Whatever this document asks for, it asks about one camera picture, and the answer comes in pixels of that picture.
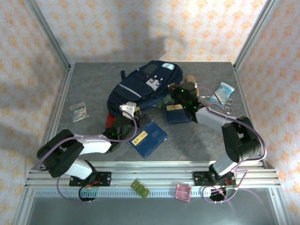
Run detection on pink square box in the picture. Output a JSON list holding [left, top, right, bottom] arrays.
[[175, 184, 192, 202]]

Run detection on metal scissors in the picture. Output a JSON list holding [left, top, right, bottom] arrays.
[[199, 95, 234, 115]]

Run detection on aluminium side rail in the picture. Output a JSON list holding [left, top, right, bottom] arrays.
[[233, 64, 268, 169], [30, 64, 75, 171]]

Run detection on slotted grey cable duct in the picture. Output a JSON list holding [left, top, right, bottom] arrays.
[[32, 188, 270, 199]]

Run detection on small blue notebook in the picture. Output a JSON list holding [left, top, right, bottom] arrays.
[[163, 103, 191, 126]]

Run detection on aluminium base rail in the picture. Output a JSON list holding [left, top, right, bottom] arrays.
[[24, 160, 281, 189]]

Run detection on tan cork glasses case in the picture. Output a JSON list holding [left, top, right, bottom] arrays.
[[185, 74, 201, 97]]

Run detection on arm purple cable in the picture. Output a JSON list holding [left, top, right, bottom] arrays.
[[196, 85, 268, 204], [37, 110, 139, 204]]

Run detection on aluminium frame post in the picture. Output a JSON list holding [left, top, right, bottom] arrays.
[[233, 0, 281, 71], [24, 0, 72, 71]]

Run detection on blue white tissue pack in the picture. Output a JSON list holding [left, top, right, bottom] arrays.
[[208, 82, 235, 108]]

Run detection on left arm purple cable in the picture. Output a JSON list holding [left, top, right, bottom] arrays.
[[37, 110, 139, 204]]

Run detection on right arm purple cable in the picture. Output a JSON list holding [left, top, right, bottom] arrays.
[[196, 85, 268, 204]]

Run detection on navy blue backpack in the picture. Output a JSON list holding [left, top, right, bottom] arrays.
[[106, 60, 184, 117]]

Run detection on red wallet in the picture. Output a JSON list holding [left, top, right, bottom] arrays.
[[105, 112, 118, 128]]

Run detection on aluminium frame leg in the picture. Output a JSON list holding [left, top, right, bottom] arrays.
[[268, 187, 293, 225], [11, 187, 36, 225]]

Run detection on large blue notebook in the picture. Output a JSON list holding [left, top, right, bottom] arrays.
[[127, 120, 169, 159]]

